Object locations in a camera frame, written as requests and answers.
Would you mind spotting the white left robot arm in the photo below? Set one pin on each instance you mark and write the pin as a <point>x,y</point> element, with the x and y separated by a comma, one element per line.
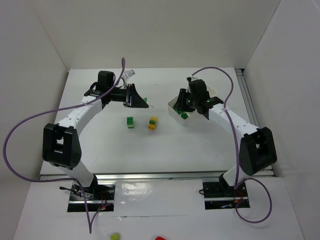
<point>61,145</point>

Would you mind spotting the red object foreground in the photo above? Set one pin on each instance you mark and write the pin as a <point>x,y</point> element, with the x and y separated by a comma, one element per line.
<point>160,238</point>

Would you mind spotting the aluminium rail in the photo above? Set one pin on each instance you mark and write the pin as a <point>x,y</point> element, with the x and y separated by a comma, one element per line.
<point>268,172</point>
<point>246,96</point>

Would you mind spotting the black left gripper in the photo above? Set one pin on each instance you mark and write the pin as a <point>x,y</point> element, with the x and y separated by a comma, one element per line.
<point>128,95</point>

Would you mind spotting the yellow and green lego stack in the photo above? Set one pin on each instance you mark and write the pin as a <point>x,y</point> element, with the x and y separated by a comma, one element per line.
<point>152,123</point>

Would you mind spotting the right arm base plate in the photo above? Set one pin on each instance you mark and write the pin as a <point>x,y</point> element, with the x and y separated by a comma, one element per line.
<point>215,199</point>

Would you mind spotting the aluminium rail right side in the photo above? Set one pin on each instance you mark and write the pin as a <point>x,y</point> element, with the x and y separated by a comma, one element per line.
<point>246,96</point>

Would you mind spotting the white divided plastic container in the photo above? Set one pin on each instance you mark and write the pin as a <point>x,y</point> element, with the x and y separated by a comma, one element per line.
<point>192,115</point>

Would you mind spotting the lime green block foreground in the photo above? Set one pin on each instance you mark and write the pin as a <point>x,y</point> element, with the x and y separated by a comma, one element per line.
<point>115,236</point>

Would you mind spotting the green and cream lego stack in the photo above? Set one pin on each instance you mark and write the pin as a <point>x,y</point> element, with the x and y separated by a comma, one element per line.
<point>130,122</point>

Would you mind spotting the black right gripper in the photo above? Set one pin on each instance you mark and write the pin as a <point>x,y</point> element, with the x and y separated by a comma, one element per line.
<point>182,100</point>

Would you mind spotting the aluminium rail front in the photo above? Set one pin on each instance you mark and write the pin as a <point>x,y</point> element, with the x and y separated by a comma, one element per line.
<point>268,172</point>

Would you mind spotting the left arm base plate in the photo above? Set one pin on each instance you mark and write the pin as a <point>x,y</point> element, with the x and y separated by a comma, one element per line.
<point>103,199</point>

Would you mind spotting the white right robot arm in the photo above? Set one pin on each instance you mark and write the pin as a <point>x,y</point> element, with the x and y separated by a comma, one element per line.
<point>255,147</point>

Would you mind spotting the green lego brick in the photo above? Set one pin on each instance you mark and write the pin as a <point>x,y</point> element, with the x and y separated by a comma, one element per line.
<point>183,115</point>

